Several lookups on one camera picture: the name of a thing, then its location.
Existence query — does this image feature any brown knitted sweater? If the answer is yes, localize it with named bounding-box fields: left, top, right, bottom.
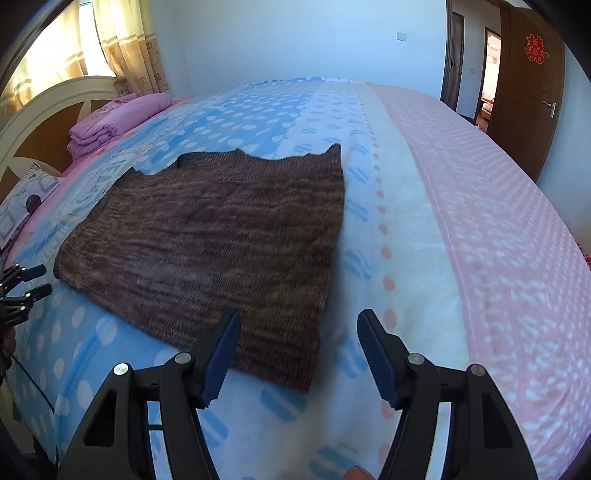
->
left=53, top=143, right=346, bottom=394

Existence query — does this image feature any patterned grey white pillow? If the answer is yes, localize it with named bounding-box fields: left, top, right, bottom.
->
left=0, top=161, right=63, bottom=252

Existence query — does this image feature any brown wooden door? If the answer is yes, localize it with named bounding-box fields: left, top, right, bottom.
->
left=487, top=2, right=566, bottom=183

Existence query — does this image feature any printed blue pink bed sheet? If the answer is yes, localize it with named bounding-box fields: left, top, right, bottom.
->
left=4, top=76, right=591, bottom=480

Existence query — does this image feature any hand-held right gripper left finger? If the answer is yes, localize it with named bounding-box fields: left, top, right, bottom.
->
left=60, top=308, right=243, bottom=480

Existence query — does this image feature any cream and brown headboard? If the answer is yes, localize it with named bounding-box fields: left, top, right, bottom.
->
left=0, top=76, right=121, bottom=199

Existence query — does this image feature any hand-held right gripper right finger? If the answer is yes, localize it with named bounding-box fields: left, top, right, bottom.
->
left=357, top=308, right=539, bottom=480

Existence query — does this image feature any folded pink quilt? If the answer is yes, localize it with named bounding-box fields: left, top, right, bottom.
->
left=67, top=92, right=174, bottom=160

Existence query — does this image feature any dark wooden door frame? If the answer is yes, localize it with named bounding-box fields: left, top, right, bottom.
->
left=440, top=0, right=502, bottom=127

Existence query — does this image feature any yellow patterned curtain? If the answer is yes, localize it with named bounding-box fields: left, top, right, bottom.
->
left=0, top=0, right=169, bottom=121

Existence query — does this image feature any red paper door decoration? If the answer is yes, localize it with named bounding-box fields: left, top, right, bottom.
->
left=524, top=33, right=550, bottom=63

